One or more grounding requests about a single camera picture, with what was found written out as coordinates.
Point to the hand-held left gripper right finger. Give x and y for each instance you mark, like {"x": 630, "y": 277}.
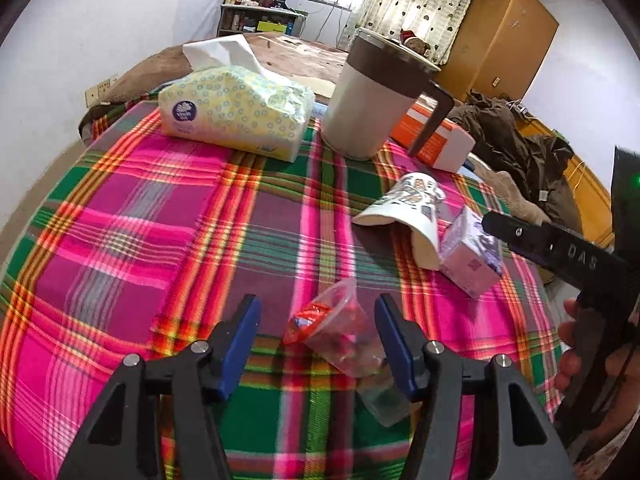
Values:
{"x": 395, "y": 350}

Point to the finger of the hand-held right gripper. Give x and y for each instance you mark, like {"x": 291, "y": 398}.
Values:
{"x": 520, "y": 235}

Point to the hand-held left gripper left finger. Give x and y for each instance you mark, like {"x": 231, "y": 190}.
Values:
{"x": 240, "y": 345}

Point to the small purple white box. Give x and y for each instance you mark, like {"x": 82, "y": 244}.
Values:
{"x": 470, "y": 260}

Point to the red snack wrapper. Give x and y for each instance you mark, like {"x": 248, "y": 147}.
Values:
{"x": 307, "y": 320}

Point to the person's right forearm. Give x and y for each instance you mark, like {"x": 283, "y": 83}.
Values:
{"x": 615, "y": 455}

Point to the person's right hand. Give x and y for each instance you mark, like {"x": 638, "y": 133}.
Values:
{"x": 567, "y": 340}

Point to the wooden headboard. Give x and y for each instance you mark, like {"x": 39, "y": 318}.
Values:
{"x": 590, "y": 185}

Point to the brown coat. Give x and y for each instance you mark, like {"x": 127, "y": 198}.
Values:
{"x": 515, "y": 145}

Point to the orange white cardboard box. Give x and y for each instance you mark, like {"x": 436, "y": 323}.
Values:
{"x": 445, "y": 145}

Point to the printed white paper cup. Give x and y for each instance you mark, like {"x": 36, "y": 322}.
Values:
{"x": 405, "y": 205}

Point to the pink green plaid tablecloth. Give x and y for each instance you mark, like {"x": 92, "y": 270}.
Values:
{"x": 150, "y": 240}

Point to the wooden wardrobe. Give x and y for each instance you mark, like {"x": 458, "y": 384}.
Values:
{"x": 500, "y": 35}

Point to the white brown lidded jug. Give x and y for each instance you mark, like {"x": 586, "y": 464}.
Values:
{"x": 360, "y": 110}

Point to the brown teddy bear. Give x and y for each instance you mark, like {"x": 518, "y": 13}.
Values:
{"x": 417, "y": 42}

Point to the yellow patterned tissue pack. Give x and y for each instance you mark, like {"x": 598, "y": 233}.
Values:
{"x": 235, "y": 105}

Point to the bed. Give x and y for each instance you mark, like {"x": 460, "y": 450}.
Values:
{"x": 150, "y": 67}

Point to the brown patterned blanket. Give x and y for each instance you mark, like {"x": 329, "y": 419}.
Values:
{"x": 280, "y": 55}

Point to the cluttered shelf unit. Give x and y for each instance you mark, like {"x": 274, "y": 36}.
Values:
{"x": 260, "y": 20}

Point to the wall socket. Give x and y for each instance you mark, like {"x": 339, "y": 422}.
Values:
{"x": 100, "y": 91}

